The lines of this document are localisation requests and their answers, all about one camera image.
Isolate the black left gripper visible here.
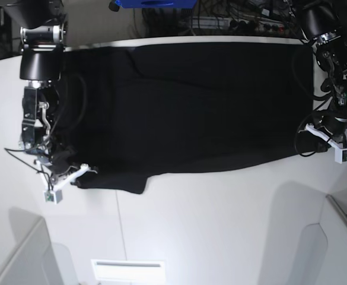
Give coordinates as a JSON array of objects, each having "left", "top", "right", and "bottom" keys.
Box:
[{"left": 312, "top": 111, "right": 347, "bottom": 143}]

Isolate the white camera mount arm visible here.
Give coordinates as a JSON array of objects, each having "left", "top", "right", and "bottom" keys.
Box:
[
  {"left": 37, "top": 161, "right": 98, "bottom": 204},
  {"left": 305, "top": 123, "right": 347, "bottom": 164}
]

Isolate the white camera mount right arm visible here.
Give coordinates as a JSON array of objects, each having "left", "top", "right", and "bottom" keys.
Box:
[{"left": 37, "top": 161, "right": 98, "bottom": 204}]

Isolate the white partition panel left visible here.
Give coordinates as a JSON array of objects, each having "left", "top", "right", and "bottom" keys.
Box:
[{"left": 0, "top": 207, "right": 79, "bottom": 284}]

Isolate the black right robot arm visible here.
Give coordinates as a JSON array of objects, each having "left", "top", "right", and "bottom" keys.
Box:
[{"left": 2, "top": 1, "right": 71, "bottom": 179}]

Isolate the blue box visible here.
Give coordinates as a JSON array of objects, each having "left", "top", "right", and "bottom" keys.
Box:
[{"left": 115, "top": 0, "right": 197, "bottom": 9}]

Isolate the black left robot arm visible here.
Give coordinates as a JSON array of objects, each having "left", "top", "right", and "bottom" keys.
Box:
[{"left": 291, "top": 1, "right": 347, "bottom": 137}]

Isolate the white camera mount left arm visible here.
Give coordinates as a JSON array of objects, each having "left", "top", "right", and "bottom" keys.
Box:
[{"left": 305, "top": 123, "right": 347, "bottom": 164}]

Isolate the white partition panel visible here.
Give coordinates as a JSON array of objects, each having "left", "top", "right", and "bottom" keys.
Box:
[
  {"left": 299, "top": 196, "right": 347, "bottom": 284},
  {"left": 0, "top": 207, "right": 79, "bottom": 284}
]

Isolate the black T-shirt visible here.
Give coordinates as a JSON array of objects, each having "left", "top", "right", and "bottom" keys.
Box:
[{"left": 59, "top": 43, "right": 314, "bottom": 194}]

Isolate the white partition panel right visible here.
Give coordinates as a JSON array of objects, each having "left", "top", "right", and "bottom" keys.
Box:
[{"left": 299, "top": 196, "right": 347, "bottom": 284}]

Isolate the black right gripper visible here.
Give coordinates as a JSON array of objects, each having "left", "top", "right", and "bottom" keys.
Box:
[{"left": 38, "top": 147, "right": 77, "bottom": 176}]

